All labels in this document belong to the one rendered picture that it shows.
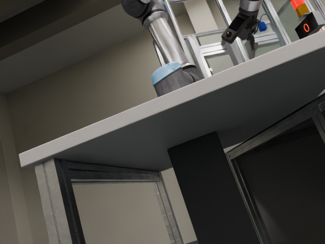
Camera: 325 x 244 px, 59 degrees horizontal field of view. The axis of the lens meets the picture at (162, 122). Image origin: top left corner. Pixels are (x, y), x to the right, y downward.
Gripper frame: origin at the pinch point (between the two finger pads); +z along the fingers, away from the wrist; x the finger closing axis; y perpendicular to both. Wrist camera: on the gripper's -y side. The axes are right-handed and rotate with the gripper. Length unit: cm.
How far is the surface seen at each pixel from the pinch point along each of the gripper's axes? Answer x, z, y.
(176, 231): -19, 54, -57
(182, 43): 55, 41, 34
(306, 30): -14.3, -0.2, 35.4
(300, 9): -6.8, -5.1, 40.0
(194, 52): 60, 62, 55
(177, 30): 64, 37, 39
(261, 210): -42, 75, -12
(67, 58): 317, 219, 72
